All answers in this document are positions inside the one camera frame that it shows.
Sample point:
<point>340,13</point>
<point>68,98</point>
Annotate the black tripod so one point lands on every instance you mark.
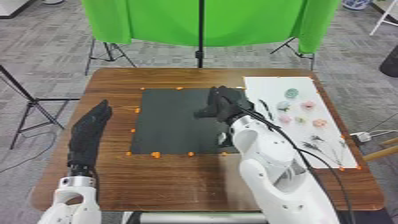
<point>295,50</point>
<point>32,106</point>
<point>109,53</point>

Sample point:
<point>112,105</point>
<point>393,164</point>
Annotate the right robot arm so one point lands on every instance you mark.
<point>267,160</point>

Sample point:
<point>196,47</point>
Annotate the black stand pole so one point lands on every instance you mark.
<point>201,33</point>

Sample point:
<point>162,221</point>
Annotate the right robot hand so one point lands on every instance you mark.
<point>224,105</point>

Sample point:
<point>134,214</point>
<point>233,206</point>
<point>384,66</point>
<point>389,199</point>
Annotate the white power adapter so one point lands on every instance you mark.
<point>359,136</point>

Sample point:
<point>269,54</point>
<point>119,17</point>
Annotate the dark mat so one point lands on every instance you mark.
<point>171,126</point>

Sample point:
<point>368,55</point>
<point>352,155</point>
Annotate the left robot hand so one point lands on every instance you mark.
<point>87,133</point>

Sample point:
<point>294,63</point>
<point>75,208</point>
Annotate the white sheet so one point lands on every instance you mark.
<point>278,86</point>

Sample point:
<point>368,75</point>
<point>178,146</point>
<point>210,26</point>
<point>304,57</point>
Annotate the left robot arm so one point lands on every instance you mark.
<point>73,203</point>

